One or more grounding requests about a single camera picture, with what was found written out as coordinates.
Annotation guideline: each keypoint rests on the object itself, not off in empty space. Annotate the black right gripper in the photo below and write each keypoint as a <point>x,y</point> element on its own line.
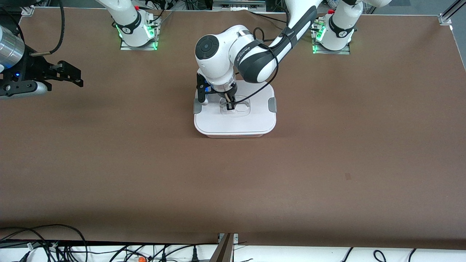
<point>33,70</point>

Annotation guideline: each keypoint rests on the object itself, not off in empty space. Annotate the grey metal equipment box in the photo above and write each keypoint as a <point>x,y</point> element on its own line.
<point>238,3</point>

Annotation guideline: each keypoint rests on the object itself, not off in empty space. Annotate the white box lid grey latches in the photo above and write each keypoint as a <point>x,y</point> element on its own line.
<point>240,122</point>

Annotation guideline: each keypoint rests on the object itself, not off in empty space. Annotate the brown table cover sheet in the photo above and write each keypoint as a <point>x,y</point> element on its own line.
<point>233,189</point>

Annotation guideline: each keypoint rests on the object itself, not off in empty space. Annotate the aluminium corner frame post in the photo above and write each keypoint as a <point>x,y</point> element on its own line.
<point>449,12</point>

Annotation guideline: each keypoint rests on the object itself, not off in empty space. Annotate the black power plug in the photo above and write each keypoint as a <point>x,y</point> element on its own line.
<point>194,255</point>

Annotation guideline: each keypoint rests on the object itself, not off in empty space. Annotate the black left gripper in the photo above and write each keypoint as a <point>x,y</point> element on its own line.
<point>232,90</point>

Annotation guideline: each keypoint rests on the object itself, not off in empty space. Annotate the pink translucent plastic box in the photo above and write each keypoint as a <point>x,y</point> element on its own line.
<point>235,135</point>

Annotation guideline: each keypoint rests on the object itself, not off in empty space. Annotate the aluminium frame profile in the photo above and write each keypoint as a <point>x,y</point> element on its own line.
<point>224,249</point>

